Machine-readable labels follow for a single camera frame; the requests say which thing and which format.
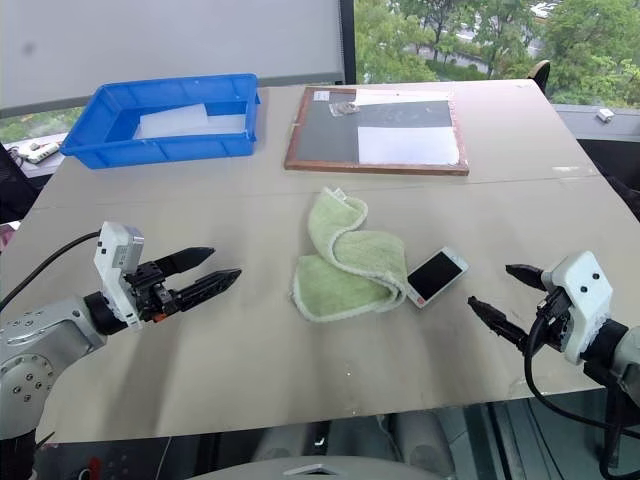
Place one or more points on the white power strip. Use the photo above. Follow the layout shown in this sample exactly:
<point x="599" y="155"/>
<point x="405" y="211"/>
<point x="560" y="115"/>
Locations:
<point x="40" y="151"/>

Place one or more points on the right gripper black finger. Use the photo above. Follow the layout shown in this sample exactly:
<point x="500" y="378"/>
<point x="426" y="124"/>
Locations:
<point x="527" y="273"/>
<point x="500" y="322"/>

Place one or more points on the green terry towel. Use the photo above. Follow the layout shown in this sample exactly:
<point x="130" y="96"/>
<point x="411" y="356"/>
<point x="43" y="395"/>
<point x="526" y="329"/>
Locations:
<point x="345" y="270"/>

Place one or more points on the grey rounded shape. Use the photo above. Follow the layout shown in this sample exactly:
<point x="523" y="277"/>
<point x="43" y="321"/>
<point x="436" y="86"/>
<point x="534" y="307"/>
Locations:
<point x="422" y="440"/>

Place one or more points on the small white box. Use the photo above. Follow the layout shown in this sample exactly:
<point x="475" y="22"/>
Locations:
<point x="605" y="114"/>

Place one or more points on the wooden framed black board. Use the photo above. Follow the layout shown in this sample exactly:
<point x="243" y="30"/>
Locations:
<point x="330" y="140"/>

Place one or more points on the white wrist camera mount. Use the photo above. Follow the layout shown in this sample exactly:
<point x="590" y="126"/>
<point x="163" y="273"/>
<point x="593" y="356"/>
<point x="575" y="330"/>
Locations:
<point x="582" y="300"/>
<point x="112" y="260"/>

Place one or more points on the dark chair backrest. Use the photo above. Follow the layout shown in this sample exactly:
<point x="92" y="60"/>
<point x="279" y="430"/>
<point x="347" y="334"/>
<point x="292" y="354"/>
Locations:
<point x="541" y="72"/>

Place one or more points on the small clear plastic bag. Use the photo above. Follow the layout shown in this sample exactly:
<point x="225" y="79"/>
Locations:
<point x="343" y="109"/>

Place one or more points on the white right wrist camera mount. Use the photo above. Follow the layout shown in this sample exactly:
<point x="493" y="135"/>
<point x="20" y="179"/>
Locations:
<point x="582" y="300"/>

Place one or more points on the blue plastic bin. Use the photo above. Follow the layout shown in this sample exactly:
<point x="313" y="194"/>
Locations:
<point x="100" y="150"/>

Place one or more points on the white foam sheet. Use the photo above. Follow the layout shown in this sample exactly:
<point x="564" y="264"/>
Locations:
<point x="175" y="120"/>

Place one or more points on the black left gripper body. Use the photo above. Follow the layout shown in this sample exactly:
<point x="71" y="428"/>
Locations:
<point x="150" y="295"/>

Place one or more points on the white smartphone with black screen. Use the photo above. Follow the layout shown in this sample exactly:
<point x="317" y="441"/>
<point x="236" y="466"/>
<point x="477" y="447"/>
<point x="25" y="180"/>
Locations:
<point x="436" y="276"/>

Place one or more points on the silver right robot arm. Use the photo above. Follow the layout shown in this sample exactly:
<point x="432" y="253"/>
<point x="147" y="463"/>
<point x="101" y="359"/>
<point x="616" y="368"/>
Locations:
<point x="625" y="350"/>

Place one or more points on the grey robot torso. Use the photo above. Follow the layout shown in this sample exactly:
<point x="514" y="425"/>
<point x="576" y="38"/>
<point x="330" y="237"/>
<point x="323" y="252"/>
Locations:
<point x="320" y="470"/>

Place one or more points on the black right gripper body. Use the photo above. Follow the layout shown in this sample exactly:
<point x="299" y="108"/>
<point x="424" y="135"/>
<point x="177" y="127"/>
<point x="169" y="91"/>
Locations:
<point x="555" y="312"/>

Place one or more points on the white projection screen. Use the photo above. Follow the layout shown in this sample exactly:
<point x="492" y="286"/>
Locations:
<point x="150" y="45"/>

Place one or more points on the black office chair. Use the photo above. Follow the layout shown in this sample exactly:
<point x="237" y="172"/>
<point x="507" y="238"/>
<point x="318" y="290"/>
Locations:
<point x="12" y="185"/>

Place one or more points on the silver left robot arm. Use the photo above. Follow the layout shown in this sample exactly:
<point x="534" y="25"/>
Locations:
<point x="35" y="335"/>

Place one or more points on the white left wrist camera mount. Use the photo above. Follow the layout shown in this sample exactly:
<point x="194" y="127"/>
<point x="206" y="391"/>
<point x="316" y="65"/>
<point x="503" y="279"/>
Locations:
<point x="112" y="260"/>

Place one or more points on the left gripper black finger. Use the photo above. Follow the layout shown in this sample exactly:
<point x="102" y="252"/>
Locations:
<point x="185" y="259"/>
<point x="210" y="285"/>

